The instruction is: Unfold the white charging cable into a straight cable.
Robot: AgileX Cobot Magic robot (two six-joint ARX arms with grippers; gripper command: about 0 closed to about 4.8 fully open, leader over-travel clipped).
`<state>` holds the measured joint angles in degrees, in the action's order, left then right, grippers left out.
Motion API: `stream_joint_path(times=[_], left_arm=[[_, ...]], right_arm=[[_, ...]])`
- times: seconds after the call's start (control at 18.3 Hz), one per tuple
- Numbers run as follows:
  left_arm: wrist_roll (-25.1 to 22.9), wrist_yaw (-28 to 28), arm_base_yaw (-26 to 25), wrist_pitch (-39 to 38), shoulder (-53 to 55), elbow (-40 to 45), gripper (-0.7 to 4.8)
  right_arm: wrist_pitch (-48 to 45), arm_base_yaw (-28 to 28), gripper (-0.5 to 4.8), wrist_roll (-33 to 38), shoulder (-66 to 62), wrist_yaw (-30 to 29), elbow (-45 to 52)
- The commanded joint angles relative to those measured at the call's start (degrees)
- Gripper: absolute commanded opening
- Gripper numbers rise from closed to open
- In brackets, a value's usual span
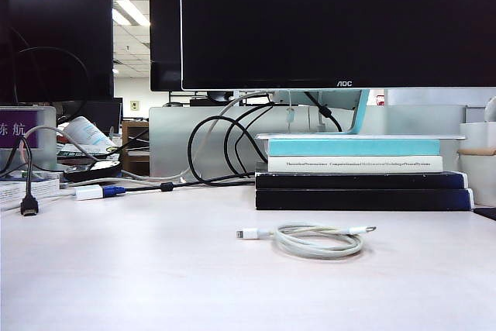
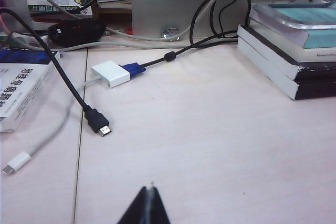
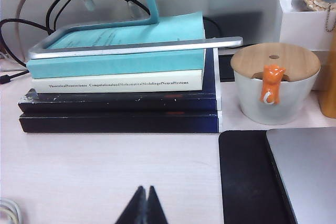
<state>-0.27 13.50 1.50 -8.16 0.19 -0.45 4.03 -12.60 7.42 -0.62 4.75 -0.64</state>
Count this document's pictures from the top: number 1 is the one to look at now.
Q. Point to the white book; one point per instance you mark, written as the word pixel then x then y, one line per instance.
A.
pixel 436 163

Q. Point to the white rounded object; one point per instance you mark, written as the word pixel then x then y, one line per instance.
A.
pixel 491 110

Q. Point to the purple acrylic nameplate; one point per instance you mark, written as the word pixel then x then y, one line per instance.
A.
pixel 11 129

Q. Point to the white tube blue print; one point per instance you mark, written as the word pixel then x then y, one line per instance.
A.
pixel 85 129

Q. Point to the white blue medicine box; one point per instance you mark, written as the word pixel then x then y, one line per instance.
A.
pixel 46 187

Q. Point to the teal silver monitor stand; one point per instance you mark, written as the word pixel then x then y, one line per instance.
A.
pixel 360 118

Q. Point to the black AOC monitor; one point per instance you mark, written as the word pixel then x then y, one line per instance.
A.
pixel 329 25

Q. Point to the dark background monitor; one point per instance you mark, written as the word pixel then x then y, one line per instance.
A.
pixel 104 114

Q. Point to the light wooden stick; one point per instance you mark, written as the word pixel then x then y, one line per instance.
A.
pixel 476 150

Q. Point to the teal book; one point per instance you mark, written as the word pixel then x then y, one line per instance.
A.
pixel 348 147

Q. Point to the black slim monitor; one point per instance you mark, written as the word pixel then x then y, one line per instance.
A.
pixel 164 28

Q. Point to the ceiling light panel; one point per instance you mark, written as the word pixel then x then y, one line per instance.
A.
pixel 129 13

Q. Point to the black mouse pad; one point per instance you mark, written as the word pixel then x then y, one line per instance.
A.
pixel 486 212

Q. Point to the wooden desk shelf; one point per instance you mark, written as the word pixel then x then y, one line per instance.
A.
pixel 135 127

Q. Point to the white cylindrical container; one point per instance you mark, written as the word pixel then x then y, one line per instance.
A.
pixel 480 180

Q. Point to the white VGA adapter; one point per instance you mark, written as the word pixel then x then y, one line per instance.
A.
pixel 88 192

